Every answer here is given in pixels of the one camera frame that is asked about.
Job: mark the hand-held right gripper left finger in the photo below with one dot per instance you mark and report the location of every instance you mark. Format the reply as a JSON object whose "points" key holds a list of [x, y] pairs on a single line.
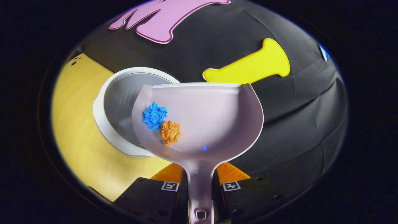
{"points": [[149, 199]]}

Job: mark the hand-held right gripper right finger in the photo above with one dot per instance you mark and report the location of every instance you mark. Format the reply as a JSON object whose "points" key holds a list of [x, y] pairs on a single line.
{"points": [[248, 199]]}

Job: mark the orange paper trash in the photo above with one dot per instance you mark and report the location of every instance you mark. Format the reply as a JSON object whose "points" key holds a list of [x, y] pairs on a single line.
{"points": [[170, 132]]}

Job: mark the blue paper trash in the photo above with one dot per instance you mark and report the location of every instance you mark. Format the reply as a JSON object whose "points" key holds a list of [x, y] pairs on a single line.
{"points": [[154, 115]]}

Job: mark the pink dustpan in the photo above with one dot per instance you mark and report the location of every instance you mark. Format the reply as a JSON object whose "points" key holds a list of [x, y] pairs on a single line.
{"points": [[211, 118]]}

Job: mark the white ribbed garbage bin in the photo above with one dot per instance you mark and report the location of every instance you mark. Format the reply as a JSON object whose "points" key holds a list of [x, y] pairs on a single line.
{"points": [[124, 93]]}

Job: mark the black backdrop cloth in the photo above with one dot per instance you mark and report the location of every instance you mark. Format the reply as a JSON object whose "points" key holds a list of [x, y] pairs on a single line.
{"points": [[295, 118]]}

